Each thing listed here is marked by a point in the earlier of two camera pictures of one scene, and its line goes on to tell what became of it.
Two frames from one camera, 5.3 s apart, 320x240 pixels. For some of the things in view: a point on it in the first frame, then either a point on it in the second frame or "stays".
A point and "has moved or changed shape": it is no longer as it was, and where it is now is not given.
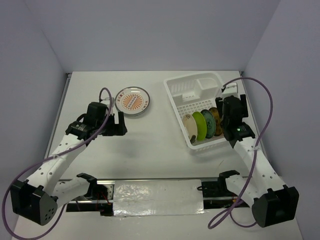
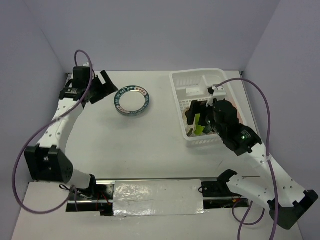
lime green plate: [201, 125] has moved or changed shape
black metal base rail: [217, 194] stays
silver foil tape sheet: [157, 197] stays
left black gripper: [116, 129] → [109, 88]
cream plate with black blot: [190, 126] has moved or changed shape
